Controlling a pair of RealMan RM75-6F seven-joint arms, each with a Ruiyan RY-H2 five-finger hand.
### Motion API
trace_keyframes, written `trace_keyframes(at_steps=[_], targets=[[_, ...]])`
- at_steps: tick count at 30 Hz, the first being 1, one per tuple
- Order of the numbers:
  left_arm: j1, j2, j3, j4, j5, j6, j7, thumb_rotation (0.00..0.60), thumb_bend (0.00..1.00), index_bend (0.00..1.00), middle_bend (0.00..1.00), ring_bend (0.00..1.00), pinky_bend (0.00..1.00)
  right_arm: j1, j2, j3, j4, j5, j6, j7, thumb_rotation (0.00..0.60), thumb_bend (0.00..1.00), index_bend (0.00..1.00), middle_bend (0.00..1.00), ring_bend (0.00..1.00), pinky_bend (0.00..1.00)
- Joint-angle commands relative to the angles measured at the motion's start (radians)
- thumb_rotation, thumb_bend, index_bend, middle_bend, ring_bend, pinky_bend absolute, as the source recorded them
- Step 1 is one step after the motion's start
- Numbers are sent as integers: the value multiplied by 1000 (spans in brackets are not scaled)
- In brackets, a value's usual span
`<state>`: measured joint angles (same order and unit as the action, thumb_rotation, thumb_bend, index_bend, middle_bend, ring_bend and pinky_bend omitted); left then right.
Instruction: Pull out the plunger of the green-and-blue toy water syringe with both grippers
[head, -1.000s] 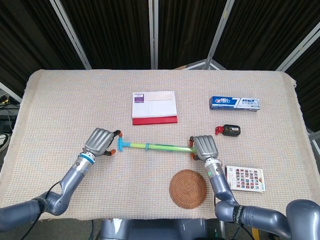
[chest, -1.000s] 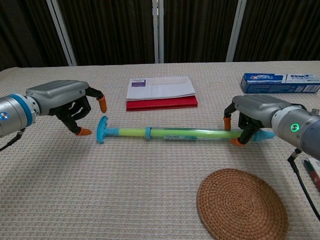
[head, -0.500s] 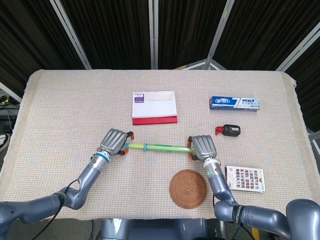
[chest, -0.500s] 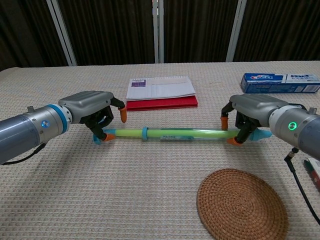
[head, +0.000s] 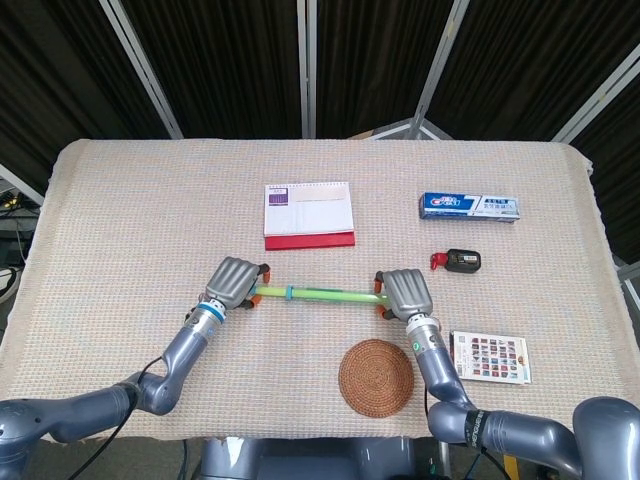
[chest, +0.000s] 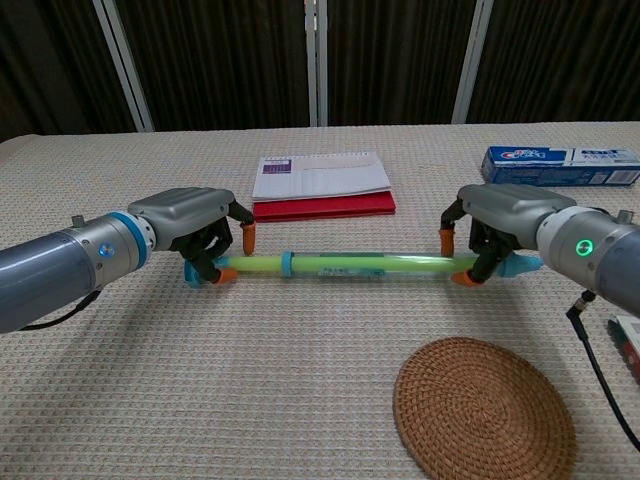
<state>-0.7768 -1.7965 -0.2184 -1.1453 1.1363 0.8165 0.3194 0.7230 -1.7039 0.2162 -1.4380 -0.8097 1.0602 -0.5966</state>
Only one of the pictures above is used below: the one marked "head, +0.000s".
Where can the beige woven tablecloth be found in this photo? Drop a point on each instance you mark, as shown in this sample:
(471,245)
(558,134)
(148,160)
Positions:
(150,225)

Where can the round brown woven coaster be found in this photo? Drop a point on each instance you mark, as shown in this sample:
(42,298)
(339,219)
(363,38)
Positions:
(376,377)

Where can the grey robot torso base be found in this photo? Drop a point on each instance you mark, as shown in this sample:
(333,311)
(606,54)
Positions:
(305,457)

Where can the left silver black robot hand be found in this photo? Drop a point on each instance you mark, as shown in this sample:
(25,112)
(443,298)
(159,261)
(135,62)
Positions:
(231,282)

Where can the printed card pack box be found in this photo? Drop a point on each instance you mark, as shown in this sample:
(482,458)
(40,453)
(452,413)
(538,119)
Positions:
(492,357)

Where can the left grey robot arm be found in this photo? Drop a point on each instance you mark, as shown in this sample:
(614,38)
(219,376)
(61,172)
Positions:
(170,360)

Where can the green blue water pump tube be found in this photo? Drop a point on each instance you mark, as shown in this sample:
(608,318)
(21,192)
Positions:
(330,295)

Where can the small black bottle red cap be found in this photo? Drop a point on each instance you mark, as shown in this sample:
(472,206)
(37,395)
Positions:
(462,260)

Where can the white desk calendar red base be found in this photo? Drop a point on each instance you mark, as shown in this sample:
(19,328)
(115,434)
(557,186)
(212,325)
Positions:
(307,215)

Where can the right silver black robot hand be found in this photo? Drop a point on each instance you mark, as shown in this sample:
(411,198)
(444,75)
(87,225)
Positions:
(407,292)

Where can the white shoe on floor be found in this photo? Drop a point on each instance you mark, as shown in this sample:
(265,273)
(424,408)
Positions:
(6,282)

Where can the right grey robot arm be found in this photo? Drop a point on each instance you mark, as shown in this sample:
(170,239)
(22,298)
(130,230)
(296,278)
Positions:
(450,380)

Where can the dark folding screen panel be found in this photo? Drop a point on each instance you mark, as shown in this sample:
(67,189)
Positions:
(525,65)
(60,70)
(225,65)
(370,65)

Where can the blue white toothpaste box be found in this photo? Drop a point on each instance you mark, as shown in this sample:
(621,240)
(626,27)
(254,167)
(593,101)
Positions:
(467,207)

